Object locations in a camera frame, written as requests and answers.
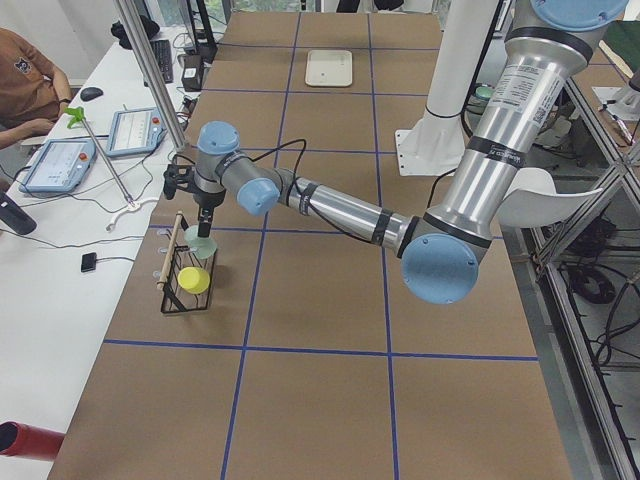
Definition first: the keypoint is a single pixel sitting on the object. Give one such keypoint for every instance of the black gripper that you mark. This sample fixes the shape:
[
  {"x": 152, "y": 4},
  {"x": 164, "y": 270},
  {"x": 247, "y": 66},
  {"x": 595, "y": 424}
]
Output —
[{"x": 208, "y": 200}]

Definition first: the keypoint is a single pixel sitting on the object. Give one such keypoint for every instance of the black computer mouse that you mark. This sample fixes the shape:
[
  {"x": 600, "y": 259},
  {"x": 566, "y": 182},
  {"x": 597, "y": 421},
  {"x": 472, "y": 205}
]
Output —
[{"x": 90, "y": 93}]

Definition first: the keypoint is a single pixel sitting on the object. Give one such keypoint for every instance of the white plastic chair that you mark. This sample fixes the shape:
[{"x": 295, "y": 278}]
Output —
[{"x": 532, "y": 200}]

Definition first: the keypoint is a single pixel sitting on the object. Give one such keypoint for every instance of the small black square device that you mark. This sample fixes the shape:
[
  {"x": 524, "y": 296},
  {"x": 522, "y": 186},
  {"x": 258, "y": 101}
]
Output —
[{"x": 88, "y": 262}]

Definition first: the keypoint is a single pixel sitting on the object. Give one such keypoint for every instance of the far blue teach pendant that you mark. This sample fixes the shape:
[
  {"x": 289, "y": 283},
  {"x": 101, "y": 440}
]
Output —
[{"x": 138, "y": 131}]

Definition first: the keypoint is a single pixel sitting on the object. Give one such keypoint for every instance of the person in brown shirt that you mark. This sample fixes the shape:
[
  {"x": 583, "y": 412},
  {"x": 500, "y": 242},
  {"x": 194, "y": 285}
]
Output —
[{"x": 34, "y": 91}]

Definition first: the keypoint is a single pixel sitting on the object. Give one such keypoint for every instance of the black keyboard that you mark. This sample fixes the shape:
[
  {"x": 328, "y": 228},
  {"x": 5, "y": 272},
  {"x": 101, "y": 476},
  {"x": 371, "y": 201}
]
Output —
[{"x": 162, "y": 52}]

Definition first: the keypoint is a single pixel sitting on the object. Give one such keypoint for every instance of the metal rod green clamp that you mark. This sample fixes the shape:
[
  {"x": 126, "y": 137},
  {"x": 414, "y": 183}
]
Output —
[{"x": 77, "y": 115}]

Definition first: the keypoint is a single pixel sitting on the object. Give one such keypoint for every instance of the cream rabbit tray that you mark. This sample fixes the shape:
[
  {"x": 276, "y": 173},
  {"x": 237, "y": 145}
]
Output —
[{"x": 329, "y": 68}]

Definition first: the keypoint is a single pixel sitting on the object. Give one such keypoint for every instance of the black wire cup rack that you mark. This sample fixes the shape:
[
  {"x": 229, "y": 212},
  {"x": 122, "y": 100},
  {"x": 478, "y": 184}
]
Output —
[{"x": 177, "y": 255}]

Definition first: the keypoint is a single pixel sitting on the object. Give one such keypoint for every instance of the black handheld object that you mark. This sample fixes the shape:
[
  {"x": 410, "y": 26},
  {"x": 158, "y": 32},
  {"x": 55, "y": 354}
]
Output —
[{"x": 15, "y": 217}]

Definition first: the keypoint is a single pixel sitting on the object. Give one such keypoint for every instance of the black power adapter box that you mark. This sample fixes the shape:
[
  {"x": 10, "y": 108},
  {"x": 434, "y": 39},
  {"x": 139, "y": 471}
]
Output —
[{"x": 192, "y": 73}]

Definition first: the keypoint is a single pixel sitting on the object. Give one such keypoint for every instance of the aluminium frame post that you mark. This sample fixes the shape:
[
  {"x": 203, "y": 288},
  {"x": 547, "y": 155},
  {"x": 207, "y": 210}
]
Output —
[{"x": 136, "y": 34}]

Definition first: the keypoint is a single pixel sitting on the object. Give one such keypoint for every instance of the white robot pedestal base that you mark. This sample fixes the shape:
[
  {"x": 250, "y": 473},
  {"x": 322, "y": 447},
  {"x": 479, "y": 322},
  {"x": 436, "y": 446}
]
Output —
[{"x": 436, "y": 142}]

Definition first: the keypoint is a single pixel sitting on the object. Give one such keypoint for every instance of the red cylinder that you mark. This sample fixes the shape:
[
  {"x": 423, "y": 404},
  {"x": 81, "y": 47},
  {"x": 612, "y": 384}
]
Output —
[{"x": 30, "y": 442}]

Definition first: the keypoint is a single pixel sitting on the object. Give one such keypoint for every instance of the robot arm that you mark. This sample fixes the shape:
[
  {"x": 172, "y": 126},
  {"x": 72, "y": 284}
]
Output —
[{"x": 440, "y": 251}]

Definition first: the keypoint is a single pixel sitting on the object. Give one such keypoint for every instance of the near blue teach pendant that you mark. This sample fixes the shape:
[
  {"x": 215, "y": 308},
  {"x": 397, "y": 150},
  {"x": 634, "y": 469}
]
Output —
[{"x": 60, "y": 166}]

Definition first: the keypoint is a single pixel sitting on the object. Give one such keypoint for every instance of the blue teach pendant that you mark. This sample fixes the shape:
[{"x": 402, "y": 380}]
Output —
[
  {"x": 60, "y": 166},
  {"x": 138, "y": 131}
]

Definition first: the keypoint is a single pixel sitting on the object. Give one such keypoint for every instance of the pale green cup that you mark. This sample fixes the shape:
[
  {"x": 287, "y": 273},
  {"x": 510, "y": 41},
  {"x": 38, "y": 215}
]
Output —
[{"x": 202, "y": 248}]

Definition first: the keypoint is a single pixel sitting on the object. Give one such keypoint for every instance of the yellow cup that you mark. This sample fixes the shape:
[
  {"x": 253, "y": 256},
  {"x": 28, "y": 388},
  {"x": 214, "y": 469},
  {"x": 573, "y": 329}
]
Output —
[{"x": 194, "y": 280}]

